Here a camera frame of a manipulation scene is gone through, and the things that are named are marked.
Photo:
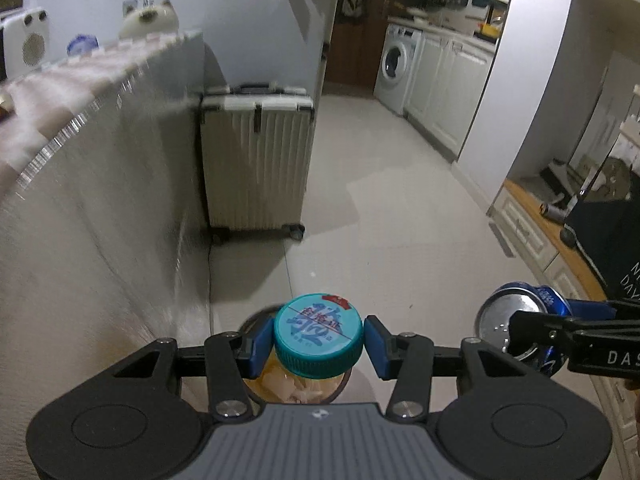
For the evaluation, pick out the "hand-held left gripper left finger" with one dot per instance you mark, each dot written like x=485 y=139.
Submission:
x=260 y=347

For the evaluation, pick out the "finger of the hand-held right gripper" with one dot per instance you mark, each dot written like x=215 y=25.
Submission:
x=542 y=332
x=590 y=309

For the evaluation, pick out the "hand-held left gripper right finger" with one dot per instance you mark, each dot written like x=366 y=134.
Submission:
x=377 y=347

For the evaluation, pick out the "orange bin with black rim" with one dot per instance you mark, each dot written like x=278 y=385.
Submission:
x=257 y=390

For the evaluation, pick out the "blue drink can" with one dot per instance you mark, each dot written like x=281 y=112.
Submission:
x=500 y=310

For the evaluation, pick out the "clear bottle with teal cap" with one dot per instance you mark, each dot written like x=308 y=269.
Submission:
x=317 y=330

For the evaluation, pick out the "black printed bag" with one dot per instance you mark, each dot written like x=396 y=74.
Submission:
x=610 y=240

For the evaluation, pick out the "low cabinet with wooden top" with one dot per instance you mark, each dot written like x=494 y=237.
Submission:
x=530 y=240

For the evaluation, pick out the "spray can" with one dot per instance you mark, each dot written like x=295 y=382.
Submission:
x=552 y=211

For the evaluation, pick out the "black dustpan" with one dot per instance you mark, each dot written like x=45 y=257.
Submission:
x=560 y=180

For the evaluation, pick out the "mop stick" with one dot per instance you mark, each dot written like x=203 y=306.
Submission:
x=587 y=135

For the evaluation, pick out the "white ribbed suitcase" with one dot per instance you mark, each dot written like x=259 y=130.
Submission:
x=255 y=170

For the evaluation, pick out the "white kitchen base cabinets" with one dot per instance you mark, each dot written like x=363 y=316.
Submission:
x=450 y=95

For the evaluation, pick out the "white washing machine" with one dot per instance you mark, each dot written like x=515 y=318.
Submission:
x=397 y=65

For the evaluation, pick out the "brown wooden door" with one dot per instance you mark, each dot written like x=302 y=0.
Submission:
x=350 y=55

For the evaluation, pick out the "yellow container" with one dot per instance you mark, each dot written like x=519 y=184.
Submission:
x=491 y=30

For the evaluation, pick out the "checkered tablecloth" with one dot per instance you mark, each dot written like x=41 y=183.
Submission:
x=60 y=85

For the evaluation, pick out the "cat-shaped white lamp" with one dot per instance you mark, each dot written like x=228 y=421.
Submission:
x=150 y=22

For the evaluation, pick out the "blue patterned plastic pack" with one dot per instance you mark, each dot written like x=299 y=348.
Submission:
x=82 y=45

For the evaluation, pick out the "white fan heater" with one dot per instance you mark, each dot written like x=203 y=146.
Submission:
x=30 y=45

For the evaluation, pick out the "wall socket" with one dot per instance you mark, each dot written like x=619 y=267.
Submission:
x=130 y=7

